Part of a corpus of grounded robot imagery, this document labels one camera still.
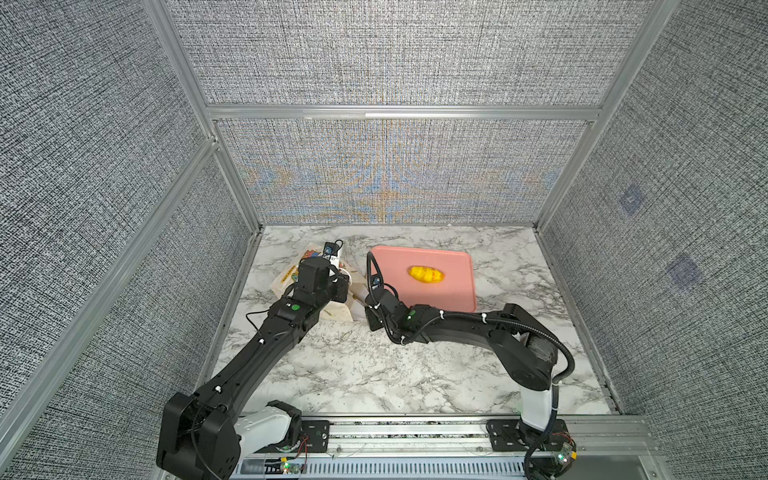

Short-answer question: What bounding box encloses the white paper bag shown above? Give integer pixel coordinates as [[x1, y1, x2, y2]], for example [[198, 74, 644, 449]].
[[270, 240, 367, 322]]

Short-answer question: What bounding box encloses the oval yellow fake bread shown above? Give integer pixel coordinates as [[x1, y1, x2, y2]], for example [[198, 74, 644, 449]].
[[408, 266, 445, 284]]

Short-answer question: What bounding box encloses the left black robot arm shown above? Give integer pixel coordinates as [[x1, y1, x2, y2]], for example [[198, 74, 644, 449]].
[[156, 257, 349, 479]]

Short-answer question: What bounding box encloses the pink plastic tray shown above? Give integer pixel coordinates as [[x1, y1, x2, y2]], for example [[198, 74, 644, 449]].
[[371, 246, 477, 312]]

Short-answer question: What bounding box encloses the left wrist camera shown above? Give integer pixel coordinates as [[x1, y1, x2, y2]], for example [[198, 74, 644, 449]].
[[322, 239, 344, 268]]

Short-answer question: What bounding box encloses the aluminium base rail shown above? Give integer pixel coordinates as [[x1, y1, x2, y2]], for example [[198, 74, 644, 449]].
[[152, 415, 673, 480]]

